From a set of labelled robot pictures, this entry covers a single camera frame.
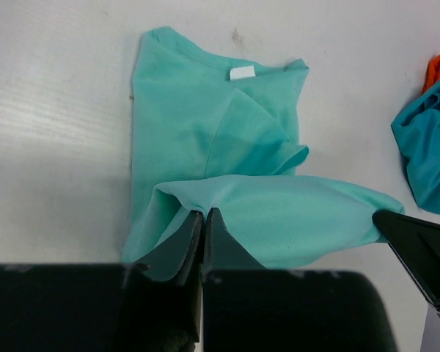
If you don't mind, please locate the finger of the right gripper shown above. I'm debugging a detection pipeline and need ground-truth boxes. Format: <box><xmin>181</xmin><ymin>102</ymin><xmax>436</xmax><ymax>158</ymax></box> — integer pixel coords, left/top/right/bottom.
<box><xmin>373</xmin><ymin>210</ymin><xmax>440</xmax><ymax>312</ymax></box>

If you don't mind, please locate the blue folded t-shirt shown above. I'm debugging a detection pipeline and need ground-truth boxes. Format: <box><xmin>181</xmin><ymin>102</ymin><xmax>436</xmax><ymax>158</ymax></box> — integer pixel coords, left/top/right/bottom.
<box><xmin>391</xmin><ymin>80</ymin><xmax>440</xmax><ymax>215</ymax></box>

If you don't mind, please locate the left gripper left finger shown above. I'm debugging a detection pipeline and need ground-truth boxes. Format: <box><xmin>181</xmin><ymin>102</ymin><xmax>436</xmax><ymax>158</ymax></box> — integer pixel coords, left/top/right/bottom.
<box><xmin>117</xmin><ymin>211</ymin><xmax>203</xmax><ymax>351</ymax></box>

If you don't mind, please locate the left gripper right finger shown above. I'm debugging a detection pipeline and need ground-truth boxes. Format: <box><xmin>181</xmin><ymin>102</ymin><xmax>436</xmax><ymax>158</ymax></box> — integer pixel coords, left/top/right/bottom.
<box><xmin>202</xmin><ymin>208</ymin><xmax>264</xmax><ymax>351</ymax></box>

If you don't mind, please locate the teal green t-shirt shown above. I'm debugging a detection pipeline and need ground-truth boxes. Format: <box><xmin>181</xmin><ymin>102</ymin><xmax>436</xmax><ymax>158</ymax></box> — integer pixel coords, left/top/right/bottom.
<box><xmin>122</xmin><ymin>27</ymin><xmax>404</xmax><ymax>269</ymax></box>

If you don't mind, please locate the orange folded t-shirt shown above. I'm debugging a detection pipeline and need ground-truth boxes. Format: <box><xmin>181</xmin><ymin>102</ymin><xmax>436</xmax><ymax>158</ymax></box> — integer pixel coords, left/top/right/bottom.
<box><xmin>422</xmin><ymin>54</ymin><xmax>440</xmax><ymax>93</ymax></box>

